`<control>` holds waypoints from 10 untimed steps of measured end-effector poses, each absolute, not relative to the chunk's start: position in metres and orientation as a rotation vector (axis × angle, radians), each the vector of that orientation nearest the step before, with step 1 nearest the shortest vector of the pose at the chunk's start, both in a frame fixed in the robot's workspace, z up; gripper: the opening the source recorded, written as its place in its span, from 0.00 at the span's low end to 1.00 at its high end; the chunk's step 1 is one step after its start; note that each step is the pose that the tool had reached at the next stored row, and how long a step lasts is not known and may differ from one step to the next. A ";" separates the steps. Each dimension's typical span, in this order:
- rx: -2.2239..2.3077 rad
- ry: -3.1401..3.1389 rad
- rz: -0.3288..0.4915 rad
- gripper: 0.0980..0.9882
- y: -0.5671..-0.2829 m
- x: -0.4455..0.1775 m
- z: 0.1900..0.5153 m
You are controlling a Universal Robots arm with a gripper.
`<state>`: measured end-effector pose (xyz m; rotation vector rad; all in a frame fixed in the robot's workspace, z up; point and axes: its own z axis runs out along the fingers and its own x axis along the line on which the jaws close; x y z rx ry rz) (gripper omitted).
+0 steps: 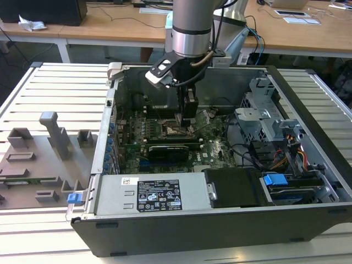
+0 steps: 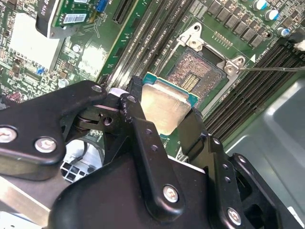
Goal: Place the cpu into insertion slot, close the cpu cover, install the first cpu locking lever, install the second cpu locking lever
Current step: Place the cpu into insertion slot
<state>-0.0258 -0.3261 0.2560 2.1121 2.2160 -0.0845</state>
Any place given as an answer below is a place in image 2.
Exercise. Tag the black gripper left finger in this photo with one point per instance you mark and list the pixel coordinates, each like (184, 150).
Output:
(31, 124)

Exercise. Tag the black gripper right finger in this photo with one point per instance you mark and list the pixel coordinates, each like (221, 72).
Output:
(225, 195)

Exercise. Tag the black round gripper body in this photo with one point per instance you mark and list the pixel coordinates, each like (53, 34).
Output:
(107, 198)

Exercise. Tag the silver topped CPU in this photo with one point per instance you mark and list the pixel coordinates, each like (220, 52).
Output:
(164, 107)

